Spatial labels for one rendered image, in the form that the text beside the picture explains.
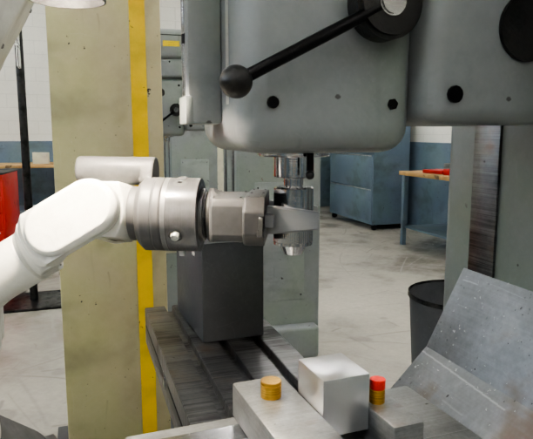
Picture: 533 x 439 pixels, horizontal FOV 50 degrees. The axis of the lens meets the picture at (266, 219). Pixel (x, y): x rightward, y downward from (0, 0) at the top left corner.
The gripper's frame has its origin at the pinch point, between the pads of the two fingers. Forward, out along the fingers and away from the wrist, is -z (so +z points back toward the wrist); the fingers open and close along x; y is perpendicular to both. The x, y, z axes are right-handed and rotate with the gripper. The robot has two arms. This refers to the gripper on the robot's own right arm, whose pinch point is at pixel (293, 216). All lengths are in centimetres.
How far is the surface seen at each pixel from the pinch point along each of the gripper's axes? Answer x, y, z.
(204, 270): 32.8, 15.0, 16.0
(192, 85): -6.3, -14.7, 10.9
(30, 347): 269, 126, 164
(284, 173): -2.2, -5.2, 1.1
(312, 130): -9.9, -10.2, -1.8
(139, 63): 160, -36, 62
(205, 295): 32.9, 19.7, 15.8
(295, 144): -9.8, -8.8, -0.1
